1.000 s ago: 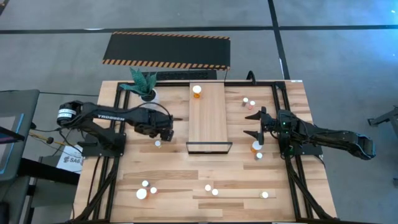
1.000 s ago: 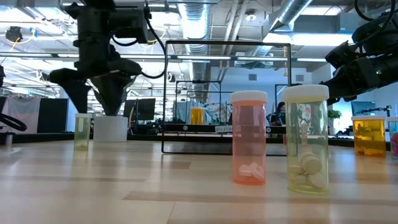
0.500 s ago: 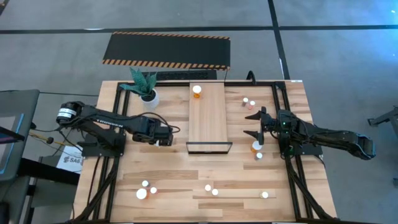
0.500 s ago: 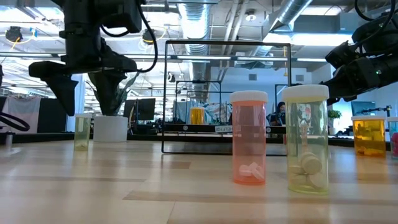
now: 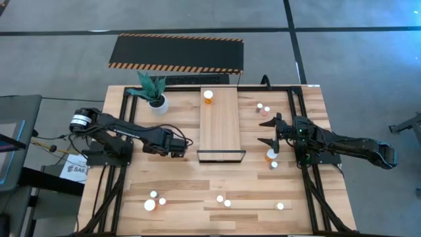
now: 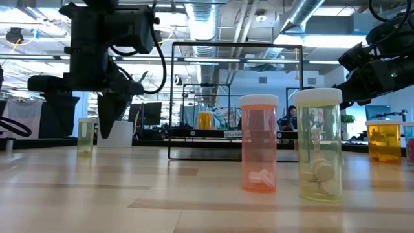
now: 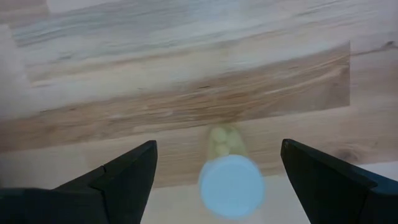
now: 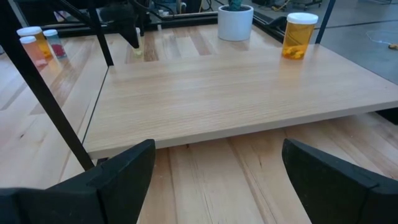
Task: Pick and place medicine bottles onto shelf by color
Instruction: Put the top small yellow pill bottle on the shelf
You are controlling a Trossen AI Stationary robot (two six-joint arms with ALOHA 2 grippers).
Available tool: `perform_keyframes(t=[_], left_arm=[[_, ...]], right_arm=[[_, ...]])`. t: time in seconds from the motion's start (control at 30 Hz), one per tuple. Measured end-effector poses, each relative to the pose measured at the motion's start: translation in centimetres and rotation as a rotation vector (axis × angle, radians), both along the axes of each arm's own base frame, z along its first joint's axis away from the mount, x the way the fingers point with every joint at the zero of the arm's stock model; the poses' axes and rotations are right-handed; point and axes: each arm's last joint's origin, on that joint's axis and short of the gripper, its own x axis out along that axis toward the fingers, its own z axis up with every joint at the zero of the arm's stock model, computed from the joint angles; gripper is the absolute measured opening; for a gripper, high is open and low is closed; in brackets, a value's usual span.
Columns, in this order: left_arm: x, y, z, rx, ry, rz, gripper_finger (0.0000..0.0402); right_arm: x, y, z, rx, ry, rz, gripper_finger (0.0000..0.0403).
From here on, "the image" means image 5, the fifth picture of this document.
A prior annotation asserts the black perforated floor strip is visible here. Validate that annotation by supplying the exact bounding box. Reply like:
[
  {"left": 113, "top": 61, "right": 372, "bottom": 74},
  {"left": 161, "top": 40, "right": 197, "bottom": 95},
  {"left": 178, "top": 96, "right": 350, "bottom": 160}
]
[{"left": 154, "top": 74, "right": 230, "bottom": 86}]

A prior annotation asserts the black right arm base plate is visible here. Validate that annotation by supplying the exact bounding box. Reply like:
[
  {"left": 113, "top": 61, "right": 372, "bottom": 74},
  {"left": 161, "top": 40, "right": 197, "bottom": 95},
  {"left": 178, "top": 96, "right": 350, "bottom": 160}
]
[{"left": 294, "top": 149, "right": 342, "bottom": 166}]

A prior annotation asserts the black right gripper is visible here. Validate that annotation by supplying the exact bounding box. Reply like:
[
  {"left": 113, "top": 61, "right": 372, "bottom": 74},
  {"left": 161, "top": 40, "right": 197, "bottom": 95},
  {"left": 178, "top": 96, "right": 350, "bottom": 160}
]
[{"left": 257, "top": 113, "right": 298, "bottom": 155}]

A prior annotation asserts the dark flat device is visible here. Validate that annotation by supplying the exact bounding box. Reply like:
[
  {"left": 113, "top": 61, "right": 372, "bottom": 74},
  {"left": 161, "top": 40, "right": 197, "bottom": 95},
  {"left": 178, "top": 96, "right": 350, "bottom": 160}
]
[{"left": 0, "top": 133, "right": 28, "bottom": 154}]

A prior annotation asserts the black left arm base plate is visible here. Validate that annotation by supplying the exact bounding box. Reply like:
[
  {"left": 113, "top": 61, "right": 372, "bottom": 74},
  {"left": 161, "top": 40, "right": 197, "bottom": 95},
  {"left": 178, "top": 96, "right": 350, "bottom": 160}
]
[{"left": 86, "top": 141, "right": 134, "bottom": 167}]

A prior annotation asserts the white paper sheet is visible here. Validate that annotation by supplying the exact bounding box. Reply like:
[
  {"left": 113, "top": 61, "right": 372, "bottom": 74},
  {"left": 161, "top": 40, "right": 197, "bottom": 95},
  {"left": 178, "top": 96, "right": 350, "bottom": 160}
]
[{"left": 59, "top": 153, "right": 90, "bottom": 184}]

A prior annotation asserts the grey side desk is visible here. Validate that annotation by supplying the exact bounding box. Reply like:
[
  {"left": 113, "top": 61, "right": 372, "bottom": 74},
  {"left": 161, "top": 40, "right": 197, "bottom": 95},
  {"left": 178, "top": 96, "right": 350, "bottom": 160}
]
[{"left": 0, "top": 94, "right": 43, "bottom": 198}]

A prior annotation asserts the black aluminium table frame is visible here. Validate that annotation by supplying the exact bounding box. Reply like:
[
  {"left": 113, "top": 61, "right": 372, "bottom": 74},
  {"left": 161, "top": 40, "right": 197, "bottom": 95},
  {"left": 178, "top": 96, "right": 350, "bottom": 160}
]
[{"left": 77, "top": 84, "right": 358, "bottom": 237}]

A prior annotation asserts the black floor beam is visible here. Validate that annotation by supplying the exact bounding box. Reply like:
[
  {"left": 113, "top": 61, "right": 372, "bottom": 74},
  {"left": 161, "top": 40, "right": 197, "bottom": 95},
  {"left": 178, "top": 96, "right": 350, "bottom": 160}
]
[{"left": 18, "top": 167, "right": 86, "bottom": 198}]

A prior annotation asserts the snake plant in white pot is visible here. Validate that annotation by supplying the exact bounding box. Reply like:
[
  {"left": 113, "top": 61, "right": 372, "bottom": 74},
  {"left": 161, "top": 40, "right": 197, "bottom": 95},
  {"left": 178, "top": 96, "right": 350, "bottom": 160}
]
[{"left": 126, "top": 71, "right": 169, "bottom": 116}]

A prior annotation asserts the black hazard-striped floor mat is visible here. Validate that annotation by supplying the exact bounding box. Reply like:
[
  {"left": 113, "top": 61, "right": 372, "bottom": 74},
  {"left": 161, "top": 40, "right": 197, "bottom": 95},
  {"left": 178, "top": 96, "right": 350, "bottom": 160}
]
[{"left": 107, "top": 32, "right": 245, "bottom": 75}]

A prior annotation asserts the black stand leg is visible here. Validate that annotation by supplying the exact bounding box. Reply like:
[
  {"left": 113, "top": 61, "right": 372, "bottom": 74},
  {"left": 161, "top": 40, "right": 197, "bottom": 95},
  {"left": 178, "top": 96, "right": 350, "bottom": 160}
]
[{"left": 389, "top": 113, "right": 421, "bottom": 147}]

